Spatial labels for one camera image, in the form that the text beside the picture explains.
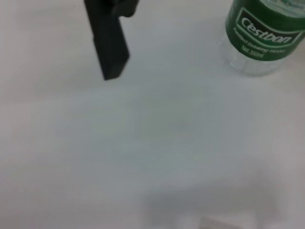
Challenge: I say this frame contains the clear green-label water bottle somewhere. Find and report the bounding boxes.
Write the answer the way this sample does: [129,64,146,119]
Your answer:
[222,0,305,77]

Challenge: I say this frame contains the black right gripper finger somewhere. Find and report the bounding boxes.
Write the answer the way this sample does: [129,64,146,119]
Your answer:
[83,0,139,81]

